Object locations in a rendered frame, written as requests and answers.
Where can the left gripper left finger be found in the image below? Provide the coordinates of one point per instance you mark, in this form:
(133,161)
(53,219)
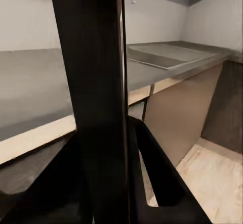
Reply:
(59,195)

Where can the poster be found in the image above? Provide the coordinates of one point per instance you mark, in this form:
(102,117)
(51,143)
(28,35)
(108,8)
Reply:
(93,42)

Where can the dishwasher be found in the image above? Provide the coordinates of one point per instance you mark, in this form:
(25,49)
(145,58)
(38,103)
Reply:
(18,174)

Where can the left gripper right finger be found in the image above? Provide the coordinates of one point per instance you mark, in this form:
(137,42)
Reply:
(177,205)

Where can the drop in sink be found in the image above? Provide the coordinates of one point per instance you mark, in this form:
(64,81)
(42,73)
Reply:
(162,55)

